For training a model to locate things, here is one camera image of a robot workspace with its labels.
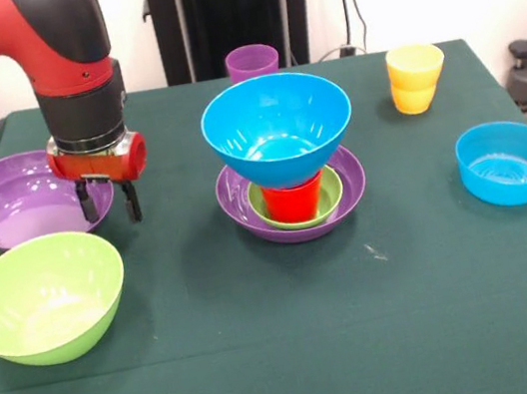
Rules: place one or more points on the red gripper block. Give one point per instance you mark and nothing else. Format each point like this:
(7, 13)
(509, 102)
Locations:
(106, 165)

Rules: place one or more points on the purple bowl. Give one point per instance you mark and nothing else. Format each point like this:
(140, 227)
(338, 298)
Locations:
(234, 202)
(17, 208)

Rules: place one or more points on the red cup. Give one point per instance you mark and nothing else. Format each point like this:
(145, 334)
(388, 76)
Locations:
(295, 202)

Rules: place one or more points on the large blue bowl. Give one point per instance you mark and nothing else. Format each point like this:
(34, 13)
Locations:
(276, 119)

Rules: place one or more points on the small green bowl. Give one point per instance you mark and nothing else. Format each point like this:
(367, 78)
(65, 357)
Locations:
(331, 193)

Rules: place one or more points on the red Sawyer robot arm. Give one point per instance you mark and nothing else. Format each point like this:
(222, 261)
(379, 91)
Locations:
(56, 49)

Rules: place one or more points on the large green bowl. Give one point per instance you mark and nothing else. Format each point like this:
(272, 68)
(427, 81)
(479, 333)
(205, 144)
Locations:
(45, 299)

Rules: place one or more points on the purple cup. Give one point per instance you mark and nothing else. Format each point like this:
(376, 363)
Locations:
(246, 61)

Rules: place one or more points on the dark green tablecloth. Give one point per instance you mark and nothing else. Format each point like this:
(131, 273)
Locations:
(286, 330)

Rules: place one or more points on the yellow cup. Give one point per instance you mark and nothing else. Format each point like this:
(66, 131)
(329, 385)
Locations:
(417, 80)

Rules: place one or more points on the small blue bowl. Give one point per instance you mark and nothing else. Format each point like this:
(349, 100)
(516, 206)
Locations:
(510, 161)

